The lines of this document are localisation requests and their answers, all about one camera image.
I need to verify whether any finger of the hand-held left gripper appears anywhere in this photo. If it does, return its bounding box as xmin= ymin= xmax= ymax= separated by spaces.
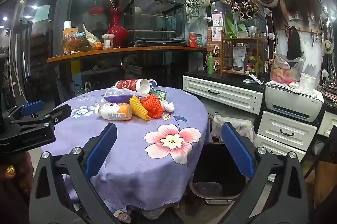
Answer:
xmin=5 ymin=100 xmax=45 ymax=122
xmin=12 ymin=104 xmax=72 ymax=133

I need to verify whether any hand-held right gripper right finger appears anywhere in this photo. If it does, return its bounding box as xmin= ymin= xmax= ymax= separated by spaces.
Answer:
xmin=221 ymin=121 xmax=310 ymax=224

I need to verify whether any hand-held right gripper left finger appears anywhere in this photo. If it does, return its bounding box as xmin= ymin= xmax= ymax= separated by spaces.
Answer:
xmin=29 ymin=122 xmax=124 ymax=224

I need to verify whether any black trash bin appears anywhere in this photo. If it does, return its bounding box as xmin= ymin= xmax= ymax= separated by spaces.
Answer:
xmin=190 ymin=142 xmax=249 ymax=205

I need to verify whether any white bottle orange label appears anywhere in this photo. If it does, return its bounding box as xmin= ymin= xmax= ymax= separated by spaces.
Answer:
xmin=95 ymin=103 xmax=133 ymax=121

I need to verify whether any yellow foam fruit net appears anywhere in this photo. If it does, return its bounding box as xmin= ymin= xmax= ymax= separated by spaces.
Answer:
xmin=129 ymin=95 xmax=152 ymax=121

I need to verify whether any clear plastic wrapper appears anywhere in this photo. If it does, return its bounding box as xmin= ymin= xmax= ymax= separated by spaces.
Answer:
xmin=101 ymin=87 xmax=134 ymax=104

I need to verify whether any red foam fruit net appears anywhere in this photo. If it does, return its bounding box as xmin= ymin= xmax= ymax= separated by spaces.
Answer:
xmin=139 ymin=94 xmax=163 ymax=119

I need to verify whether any red paper cup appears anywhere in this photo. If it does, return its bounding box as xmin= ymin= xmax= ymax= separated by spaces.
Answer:
xmin=115 ymin=78 xmax=151 ymax=94

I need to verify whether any white tissue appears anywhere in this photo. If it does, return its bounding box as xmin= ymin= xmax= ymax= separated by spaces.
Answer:
xmin=160 ymin=100 xmax=175 ymax=112

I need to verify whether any person's left hand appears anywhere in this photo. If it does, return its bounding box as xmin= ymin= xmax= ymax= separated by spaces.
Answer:
xmin=0 ymin=152 xmax=35 ymax=205

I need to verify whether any white plastic bag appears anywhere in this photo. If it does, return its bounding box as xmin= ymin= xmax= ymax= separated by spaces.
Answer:
xmin=211 ymin=114 xmax=256 ymax=143

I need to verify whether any purple floral tablecloth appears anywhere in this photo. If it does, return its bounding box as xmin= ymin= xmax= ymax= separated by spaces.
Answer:
xmin=41 ymin=86 xmax=213 ymax=217

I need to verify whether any white drawer cabinet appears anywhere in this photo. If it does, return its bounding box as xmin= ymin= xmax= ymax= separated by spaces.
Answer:
xmin=256 ymin=110 xmax=318 ymax=159

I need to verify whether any glass fruit bowl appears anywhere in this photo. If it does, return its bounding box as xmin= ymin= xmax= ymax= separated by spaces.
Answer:
xmin=62 ymin=32 xmax=89 ymax=52

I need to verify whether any white printer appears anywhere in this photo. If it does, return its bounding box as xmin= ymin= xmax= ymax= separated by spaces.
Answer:
xmin=264 ymin=84 xmax=324 ymax=122

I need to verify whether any white tube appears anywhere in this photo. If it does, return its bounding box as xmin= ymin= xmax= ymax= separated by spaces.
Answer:
xmin=249 ymin=74 xmax=264 ymax=85

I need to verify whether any yellow snack bag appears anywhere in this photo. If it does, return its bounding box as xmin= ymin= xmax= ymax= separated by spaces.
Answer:
xmin=83 ymin=23 xmax=103 ymax=50

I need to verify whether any green crumpled packet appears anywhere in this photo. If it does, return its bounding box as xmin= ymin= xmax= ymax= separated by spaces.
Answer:
xmin=149 ymin=88 xmax=168 ymax=101

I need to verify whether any orange box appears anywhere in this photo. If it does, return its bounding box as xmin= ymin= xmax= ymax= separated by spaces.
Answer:
xmin=63 ymin=27 xmax=79 ymax=53

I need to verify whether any lidded drink cup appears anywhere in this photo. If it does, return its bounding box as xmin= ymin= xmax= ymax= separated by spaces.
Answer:
xmin=102 ymin=34 xmax=115 ymax=50

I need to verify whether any brown box white mark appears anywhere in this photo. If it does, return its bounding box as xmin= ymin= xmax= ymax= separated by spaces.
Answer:
xmin=212 ymin=57 xmax=223 ymax=73
xmin=206 ymin=41 xmax=223 ymax=57

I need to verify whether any wooden counter shelf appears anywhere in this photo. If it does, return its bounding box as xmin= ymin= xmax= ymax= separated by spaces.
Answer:
xmin=47 ymin=46 xmax=207 ymax=64

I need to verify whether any clear bag of snacks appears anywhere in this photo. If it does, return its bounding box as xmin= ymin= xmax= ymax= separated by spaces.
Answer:
xmin=270 ymin=54 xmax=306 ymax=83

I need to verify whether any red vase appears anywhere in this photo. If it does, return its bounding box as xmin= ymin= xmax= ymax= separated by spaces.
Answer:
xmin=107 ymin=9 xmax=129 ymax=48

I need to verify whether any white plastic roll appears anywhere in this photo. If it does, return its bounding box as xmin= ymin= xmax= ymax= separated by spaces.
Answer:
xmin=298 ymin=73 xmax=317 ymax=94

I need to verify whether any wooden desktop rack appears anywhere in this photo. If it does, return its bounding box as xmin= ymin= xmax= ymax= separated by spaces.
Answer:
xmin=221 ymin=30 xmax=265 ymax=77

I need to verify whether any brown box with picture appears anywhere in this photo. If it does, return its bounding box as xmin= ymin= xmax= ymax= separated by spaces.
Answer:
xmin=206 ymin=26 xmax=224 ymax=42

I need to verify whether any hanging black wig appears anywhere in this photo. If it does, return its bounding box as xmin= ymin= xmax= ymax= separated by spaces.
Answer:
xmin=287 ymin=26 xmax=302 ymax=60

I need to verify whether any pink box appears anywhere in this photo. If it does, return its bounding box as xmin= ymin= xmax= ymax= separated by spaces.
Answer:
xmin=212 ymin=13 xmax=224 ymax=27

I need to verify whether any glass display case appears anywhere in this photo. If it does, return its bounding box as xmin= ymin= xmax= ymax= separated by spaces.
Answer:
xmin=123 ymin=0 xmax=186 ymax=43

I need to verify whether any ornamental headdress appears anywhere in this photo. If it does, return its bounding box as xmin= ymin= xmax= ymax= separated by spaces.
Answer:
xmin=229 ymin=0 xmax=260 ymax=20

